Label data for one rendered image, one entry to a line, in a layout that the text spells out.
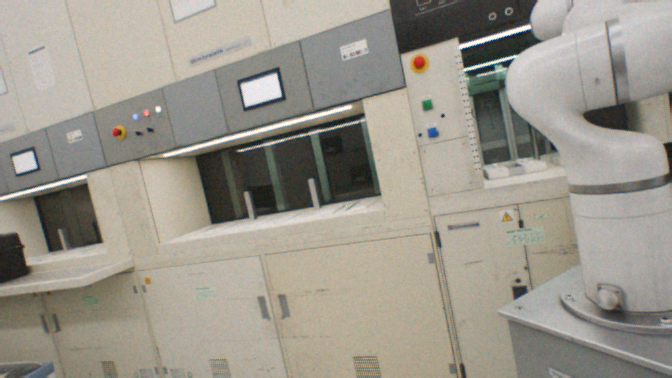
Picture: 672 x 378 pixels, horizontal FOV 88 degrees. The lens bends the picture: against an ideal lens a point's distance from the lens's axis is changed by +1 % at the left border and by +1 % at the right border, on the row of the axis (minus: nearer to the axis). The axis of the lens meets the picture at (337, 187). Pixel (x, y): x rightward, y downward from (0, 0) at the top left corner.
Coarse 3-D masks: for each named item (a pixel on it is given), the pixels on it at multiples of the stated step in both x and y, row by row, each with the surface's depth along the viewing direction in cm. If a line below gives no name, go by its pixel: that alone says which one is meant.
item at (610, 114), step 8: (592, 112) 126; (600, 112) 126; (608, 112) 125; (616, 112) 124; (624, 112) 124; (592, 120) 127; (600, 120) 126; (608, 120) 125; (616, 120) 125; (624, 120) 124; (616, 128) 125; (624, 128) 124; (552, 144) 149
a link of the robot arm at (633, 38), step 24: (576, 0) 75; (600, 0) 61; (624, 0) 65; (648, 0) 68; (576, 24) 60; (624, 24) 45; (648, 24) 43; (624, 48) 45; (648, 48) 43; (624, 72) 45; (648, 72) 44; (624, 96) 47; (648, 96) 47
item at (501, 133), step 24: (408, 0) 121; (432, 0) 119; (456, 0) 117; (480, 96) 200; (504, 96) 191; (480, 120) 202; (504, 120) 193; (480, 144) 200; (504, 144) 199; (528, 144) 196; (528, 240) 120; (456, 336) 133
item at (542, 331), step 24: (552, 288) 63; (504, 312) 59; (528, 312) 57; (552, 312) 56; (528, 336) 56; (552, 336) 53; (576, 336) 49; (600, 336) 47; (624, 336) 46; (648, 336) 45; (528, 360) 57; (552, 360) 53; (576, 360) 50; (600, 360) 47; (624, 360) 44; (648, 360) 41
